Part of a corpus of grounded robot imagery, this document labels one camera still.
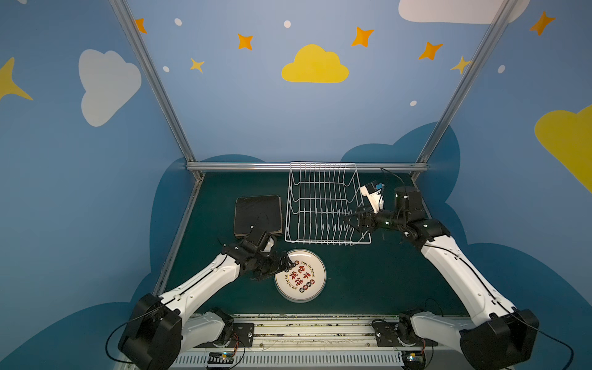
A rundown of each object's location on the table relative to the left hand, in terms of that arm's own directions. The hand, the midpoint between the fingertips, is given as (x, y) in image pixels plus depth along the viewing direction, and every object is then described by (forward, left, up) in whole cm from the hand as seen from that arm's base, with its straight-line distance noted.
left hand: (285, 266), depth 81 cm
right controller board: (-26, -43, -11) cm, 51 cm away
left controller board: (-27, +20, -11) cm, 35 cm away
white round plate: (-3, -7, -6) cm, 10 cm away
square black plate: (+28, +12, -7) cm, 31 cm away
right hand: (+13, -24, +17) cm, 32 cm away
